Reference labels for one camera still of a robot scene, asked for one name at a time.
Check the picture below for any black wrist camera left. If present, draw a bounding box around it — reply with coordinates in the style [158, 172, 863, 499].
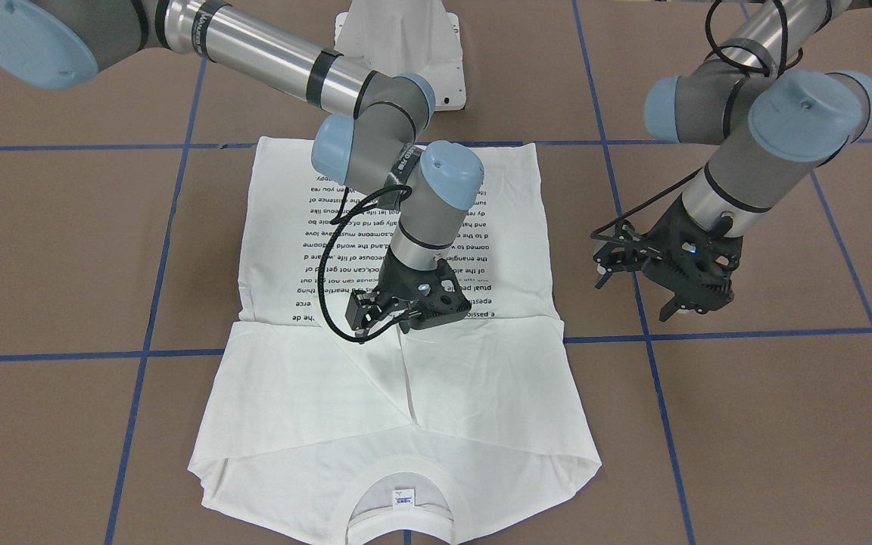
[590, 220, 649, 289]

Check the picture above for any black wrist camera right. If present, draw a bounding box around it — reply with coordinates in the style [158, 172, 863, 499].
[345, 290, 407, 344]

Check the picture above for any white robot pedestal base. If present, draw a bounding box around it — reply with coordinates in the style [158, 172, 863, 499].
[335, 1, 467, 111]

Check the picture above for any white long-sleeve printed shirt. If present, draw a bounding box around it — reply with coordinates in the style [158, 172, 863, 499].
[189, 137, 602, 544]

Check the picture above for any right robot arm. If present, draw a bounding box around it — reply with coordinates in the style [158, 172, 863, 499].
[0, 1, 484, 342]

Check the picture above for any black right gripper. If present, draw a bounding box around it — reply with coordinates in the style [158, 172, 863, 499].
[375, 256, 472, 332]

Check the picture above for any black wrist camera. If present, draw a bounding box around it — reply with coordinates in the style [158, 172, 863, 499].
[345, 290, 407, 344]
[590, 220, 649, 289]

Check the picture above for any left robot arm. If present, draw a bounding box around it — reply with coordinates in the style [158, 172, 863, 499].
[641, 1, 872, 321]

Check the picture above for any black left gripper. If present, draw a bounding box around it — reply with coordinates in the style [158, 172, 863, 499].
[641, 198, 742, 323]

